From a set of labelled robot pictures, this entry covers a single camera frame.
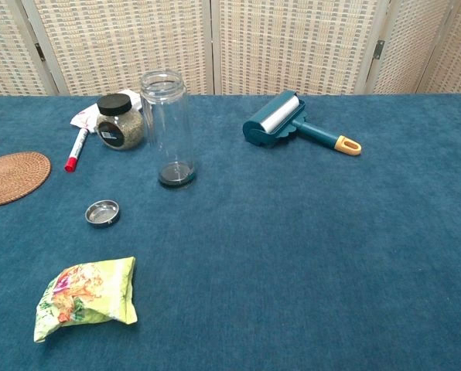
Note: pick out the dark metal screen hinge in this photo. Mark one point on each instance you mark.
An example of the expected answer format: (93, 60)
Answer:
(378, 49)
(39, 52)

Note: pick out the round woven rattan coaster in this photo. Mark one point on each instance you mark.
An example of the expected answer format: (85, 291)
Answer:
(12, 178)

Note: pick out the blue table cloth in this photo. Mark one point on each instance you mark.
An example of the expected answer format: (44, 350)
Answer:
(292, 251)

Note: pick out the glass jar with black lid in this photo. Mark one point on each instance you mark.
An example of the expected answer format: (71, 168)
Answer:
(118, 123)

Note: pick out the teal lint roller yellow tip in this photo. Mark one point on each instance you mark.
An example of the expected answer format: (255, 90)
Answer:
(271, 123)

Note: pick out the woven folding screen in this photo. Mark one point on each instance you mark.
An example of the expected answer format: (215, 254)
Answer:
(284, 46)

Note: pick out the yellow green snack bag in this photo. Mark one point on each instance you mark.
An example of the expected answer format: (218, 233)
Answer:
(87, 293)

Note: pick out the tall clear glass jar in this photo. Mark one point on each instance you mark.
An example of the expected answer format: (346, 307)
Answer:
(168, 127)

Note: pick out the white marker with red cap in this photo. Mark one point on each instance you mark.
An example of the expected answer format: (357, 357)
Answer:
(77, 148)

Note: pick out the small metal strainer lid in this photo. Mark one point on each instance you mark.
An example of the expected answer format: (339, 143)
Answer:
(101, 215)

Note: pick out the white pink tissue packet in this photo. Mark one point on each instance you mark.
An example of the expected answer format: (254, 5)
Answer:
(82, 118)

